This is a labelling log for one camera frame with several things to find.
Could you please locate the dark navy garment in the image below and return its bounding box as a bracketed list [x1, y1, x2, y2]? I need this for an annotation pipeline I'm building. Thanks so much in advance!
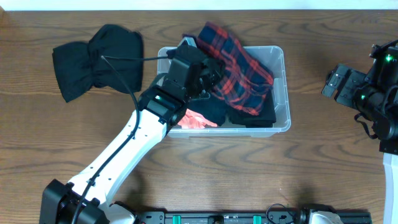
[188, 95, 228, 126]

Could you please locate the coral pink garment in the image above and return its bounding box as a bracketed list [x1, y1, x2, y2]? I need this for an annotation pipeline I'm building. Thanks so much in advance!
[177, 109, 218, 129]

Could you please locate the red navy plaid shirt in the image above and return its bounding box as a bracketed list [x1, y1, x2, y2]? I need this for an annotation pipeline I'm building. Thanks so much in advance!
[195, 22, 274, 116]

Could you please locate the black garment with tape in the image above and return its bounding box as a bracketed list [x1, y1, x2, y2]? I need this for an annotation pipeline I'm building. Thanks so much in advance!
[227, 93, 276, 128]

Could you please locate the large black garment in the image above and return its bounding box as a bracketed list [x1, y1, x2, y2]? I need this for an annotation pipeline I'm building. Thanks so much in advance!
[52, 24, 144, 102]

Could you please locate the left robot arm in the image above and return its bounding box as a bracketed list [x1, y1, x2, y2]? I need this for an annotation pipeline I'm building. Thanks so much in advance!
[39, 44, 224, 224]

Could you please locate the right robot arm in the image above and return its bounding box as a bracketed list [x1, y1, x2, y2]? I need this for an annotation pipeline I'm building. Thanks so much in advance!
[322, 40, 397, 223]

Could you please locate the clear plastic storage bin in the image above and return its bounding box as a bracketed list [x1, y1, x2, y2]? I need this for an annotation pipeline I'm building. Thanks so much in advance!
[168, 45, 292, 138]

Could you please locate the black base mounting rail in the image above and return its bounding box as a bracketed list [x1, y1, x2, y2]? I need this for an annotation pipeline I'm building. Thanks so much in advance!
[133, 203, 373, 224]

